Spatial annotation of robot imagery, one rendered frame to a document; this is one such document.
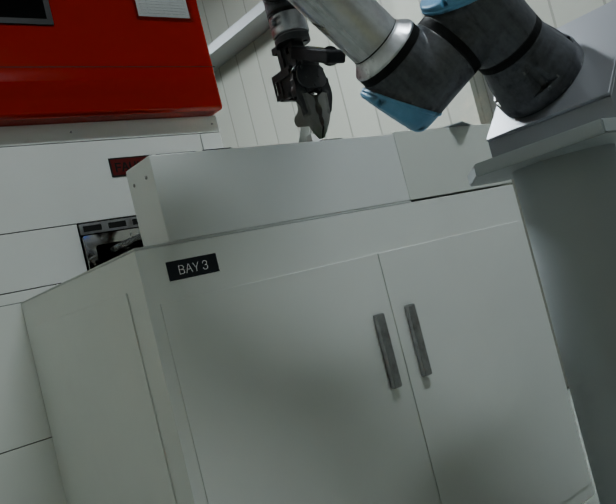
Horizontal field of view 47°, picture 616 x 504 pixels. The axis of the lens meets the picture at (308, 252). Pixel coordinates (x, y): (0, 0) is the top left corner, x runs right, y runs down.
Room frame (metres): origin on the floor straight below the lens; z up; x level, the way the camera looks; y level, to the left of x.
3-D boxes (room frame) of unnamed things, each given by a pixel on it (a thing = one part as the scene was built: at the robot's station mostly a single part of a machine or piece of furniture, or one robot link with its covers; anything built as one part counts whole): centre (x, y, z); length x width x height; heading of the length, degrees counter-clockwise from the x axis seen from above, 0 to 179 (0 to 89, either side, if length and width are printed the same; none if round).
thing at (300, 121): (1.38, -0.06, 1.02); 0.06 x 0.03 x 0.09; 38
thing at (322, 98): (1.39, -0.08, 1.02); 0.06 x 0.03 x 0.09; 38
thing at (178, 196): (1.29, 0.02, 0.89); 0.55 x 0.09 x 0.14; 128
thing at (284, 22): (1.38, -0.07, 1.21); 0.08 x 0.08 x 0.05
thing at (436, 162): (1.78, -0.17, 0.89); 0.62 x 0.35 x 0.14; 38
